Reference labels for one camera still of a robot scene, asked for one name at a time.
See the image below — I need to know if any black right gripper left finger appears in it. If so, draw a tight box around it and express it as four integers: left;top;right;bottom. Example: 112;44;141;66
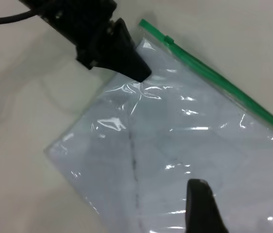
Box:
185;179;229;233

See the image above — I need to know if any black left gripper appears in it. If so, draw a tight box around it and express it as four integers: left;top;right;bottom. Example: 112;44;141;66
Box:
17;0;152;83

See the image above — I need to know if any green zipper slider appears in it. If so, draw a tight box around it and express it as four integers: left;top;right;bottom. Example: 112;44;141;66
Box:
162;35;176;46

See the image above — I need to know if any clear zipper bag green strip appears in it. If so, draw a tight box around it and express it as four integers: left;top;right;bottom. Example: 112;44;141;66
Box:
43;18;273;233

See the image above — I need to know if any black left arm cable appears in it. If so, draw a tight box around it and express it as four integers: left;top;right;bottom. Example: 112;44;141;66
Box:
0;5;45;26

